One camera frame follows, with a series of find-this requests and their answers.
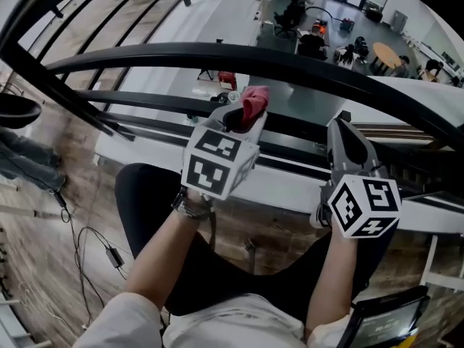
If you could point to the black metal railing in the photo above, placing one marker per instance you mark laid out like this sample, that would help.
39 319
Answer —
217 54

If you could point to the person's right forearm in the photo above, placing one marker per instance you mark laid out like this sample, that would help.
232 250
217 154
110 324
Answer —
331 285

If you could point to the red plastic crate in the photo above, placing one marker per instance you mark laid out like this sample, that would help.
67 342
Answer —
227 80

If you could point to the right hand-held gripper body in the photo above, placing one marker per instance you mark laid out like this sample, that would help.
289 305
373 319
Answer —
366 209

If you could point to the black stool leg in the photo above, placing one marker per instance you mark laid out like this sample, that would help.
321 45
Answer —
253 256

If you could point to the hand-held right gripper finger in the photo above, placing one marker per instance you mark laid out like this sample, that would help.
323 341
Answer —
370 158
334 151

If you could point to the person's right sneaker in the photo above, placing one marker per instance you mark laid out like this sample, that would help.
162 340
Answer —
320 218

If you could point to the person's right leg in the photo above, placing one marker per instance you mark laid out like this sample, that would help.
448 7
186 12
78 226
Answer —
290 288

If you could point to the grey metal cabinet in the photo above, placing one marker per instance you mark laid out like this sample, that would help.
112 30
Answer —
399 21

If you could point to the orange object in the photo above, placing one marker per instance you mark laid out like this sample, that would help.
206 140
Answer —
320 27

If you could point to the round orange table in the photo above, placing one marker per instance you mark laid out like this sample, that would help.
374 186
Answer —
386 54

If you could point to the grey metal rack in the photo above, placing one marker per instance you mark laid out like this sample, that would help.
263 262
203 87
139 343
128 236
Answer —
18 325

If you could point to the person's left forearm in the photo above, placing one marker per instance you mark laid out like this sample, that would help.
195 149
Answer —
159 267

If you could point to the wooden staircase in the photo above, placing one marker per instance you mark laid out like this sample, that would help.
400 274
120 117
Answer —
398 132

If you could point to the white metal frame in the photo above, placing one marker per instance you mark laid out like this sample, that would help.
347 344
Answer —
431 259

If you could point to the pink cloth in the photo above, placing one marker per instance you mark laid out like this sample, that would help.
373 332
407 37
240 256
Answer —
253 102

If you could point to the black wrist-mounted screen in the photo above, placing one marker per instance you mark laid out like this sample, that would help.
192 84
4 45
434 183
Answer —
388 323

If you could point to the black white patterned bag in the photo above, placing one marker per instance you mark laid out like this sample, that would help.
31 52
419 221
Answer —
219 98

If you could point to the person's white shirt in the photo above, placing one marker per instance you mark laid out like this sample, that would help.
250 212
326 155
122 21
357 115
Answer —
235 321

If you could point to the black round machine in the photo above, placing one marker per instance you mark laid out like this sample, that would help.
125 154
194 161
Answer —
18 111

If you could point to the white office desk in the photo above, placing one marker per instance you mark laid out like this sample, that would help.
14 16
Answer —
302 36

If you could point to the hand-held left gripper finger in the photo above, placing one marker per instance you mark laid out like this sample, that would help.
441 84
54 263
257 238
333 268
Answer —
257 129
219 114

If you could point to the green red vacuum cleaner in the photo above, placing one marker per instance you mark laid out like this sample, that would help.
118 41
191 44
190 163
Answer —
347 24

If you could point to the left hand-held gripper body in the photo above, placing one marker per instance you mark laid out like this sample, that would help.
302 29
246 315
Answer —
214 165

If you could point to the person's left leg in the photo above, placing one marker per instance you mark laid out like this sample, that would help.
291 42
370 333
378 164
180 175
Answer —
145 201

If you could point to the person's leg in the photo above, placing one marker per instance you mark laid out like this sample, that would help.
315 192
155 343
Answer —
145 201
290 288

